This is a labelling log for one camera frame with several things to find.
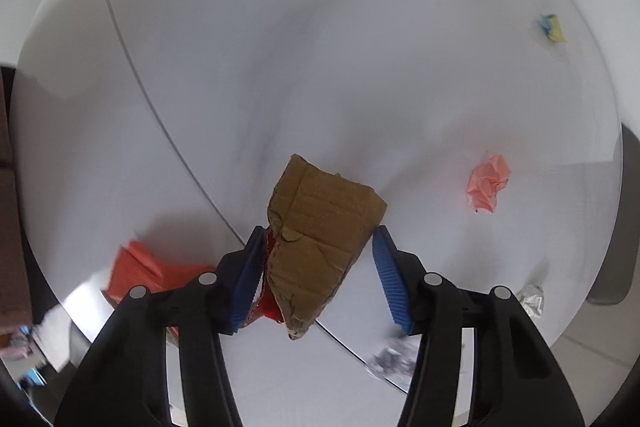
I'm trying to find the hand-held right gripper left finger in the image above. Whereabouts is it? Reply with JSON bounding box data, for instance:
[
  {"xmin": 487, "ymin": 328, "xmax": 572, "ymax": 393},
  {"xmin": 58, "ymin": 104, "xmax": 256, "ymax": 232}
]
[{"xmin": 54, "ymin": 225, "xmax": 268, "ymax": 427}]

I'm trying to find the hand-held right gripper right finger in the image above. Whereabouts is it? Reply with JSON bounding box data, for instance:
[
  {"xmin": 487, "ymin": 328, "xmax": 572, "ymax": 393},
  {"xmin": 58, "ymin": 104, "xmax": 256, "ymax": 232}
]
[{"xmin": 372, "ymin": 226, "xmax": 586, "ymax": 427}]

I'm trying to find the torn red blue carton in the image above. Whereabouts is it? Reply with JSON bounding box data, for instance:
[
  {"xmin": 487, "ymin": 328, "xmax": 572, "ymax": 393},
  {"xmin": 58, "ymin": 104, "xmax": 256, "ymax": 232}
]
[{"xmin": 250, "ymin": 153, "xmax": 388, "ymax": 340}]

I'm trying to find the crumpled silver foil wrapper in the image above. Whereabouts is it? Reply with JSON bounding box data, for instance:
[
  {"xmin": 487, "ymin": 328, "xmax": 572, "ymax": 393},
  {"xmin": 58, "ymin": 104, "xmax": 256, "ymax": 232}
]
[{"xmin": 365, "ymin": 339, "xmax": 426, "ymax": 380}]

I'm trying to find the orange red paper packet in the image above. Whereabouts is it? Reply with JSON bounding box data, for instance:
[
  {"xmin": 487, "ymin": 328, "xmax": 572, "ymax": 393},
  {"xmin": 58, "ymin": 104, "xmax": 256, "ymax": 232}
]
[{"xmin": 102, "ymin": 241, "xmax": 221, "ymax": 348}]

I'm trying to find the orange pink crumpled paper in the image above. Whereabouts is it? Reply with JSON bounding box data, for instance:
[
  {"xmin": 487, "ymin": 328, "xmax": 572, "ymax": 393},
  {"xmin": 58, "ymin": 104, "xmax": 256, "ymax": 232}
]
[{"xmin": 466, "ymin": 153, "xmax": 513, "ymax": 214}]

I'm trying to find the small white crumpled paper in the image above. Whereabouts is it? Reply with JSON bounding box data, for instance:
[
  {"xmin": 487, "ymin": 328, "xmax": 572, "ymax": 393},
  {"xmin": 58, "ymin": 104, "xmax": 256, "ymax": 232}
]
[{"xmin": 515, "ymin": 283, "xmax": 546, "ymax": 319}]

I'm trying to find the yellow blue crumpled paper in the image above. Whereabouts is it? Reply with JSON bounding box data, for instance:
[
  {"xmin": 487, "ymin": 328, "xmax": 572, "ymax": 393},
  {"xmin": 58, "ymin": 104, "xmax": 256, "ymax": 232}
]
[{"xmin": 537, "ymin": 13, "xmax": 568, "ymax": 44}]

